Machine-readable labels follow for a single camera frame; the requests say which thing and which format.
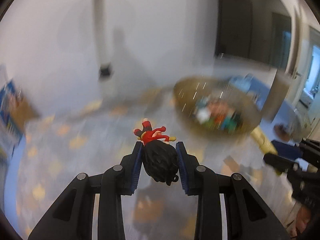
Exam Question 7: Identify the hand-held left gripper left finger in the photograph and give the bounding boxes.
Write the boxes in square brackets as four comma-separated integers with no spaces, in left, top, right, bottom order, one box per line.
[27,141,144,240]

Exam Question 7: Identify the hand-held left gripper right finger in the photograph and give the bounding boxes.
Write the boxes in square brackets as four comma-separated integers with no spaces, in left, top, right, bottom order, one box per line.
[175,141,292,240]

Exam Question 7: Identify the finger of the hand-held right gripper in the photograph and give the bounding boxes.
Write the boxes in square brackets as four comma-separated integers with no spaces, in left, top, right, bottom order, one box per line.
[263,153,301,175]
[271,140,304,159]

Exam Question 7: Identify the black spiky ball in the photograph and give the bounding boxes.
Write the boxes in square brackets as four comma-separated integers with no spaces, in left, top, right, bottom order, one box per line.
[133,118,180,186]

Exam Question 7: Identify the yellow tube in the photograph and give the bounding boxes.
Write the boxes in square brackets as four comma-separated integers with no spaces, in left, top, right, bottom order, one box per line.
[250,127,279,156]

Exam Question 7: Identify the amber ribbed glass bowl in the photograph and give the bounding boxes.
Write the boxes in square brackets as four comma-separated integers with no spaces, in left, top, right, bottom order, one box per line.
[173,76,262,139]

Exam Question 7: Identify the person's right hand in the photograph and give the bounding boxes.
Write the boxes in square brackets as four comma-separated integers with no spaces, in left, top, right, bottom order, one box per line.
[295,205,316,238]

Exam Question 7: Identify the brown round coaster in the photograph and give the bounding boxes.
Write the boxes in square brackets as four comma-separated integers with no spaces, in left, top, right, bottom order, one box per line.
[274,124,292,141]

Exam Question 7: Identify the cardboard tube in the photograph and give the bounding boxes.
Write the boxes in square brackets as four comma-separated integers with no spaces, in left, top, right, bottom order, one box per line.
[261,67,292,123]

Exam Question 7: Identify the leaf print tablecloth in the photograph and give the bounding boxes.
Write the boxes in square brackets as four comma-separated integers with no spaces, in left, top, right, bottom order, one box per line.
[15,85,301,240]

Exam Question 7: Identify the blue white tissue pack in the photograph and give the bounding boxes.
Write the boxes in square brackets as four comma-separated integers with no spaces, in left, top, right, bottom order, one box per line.
[229,74,263,98]

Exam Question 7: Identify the black pipe clamp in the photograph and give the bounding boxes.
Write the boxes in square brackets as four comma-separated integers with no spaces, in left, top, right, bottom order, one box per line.
[99,64,113,77]

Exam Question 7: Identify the cardboard pencil box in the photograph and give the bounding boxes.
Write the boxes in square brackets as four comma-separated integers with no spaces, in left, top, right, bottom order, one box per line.
[10,97,41,128]

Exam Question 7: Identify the black television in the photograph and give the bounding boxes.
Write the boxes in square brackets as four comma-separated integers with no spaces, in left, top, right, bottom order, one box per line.
[215,0,293,72]

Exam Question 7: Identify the white door frame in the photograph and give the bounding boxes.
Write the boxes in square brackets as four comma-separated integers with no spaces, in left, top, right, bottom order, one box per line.
[292,5,320,136]

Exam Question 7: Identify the white wall pipe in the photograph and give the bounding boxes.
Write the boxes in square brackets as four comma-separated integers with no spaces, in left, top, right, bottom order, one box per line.
[92,0,113,83]

